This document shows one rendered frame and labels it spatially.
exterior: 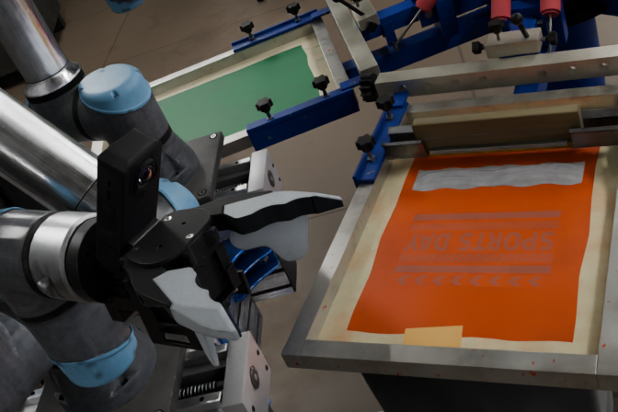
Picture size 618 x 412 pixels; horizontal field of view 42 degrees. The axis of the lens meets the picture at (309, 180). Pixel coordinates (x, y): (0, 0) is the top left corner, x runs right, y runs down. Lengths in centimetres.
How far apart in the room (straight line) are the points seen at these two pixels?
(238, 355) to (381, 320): 40
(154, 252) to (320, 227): 280
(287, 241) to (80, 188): 28
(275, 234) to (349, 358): 82
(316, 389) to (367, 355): 136
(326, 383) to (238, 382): 162
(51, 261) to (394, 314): 94
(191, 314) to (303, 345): 97
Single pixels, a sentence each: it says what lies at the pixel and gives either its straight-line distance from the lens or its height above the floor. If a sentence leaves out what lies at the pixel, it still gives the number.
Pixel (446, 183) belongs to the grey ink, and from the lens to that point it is 176.
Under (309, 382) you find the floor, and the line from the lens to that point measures 280.
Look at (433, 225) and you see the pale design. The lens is 167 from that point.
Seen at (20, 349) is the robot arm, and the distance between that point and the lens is 105.
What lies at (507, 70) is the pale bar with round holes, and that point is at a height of 104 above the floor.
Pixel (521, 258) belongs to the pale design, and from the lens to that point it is 154.
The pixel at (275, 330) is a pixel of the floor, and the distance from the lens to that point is 303.
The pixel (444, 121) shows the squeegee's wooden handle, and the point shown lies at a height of 106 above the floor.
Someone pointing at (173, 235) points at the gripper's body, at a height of 169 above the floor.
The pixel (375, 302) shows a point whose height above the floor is 95.
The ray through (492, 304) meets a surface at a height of 95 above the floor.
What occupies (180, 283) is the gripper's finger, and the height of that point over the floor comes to 169.
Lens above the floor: 201
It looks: 33 degrees down
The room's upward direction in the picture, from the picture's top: 24 degrees counter-clockwise
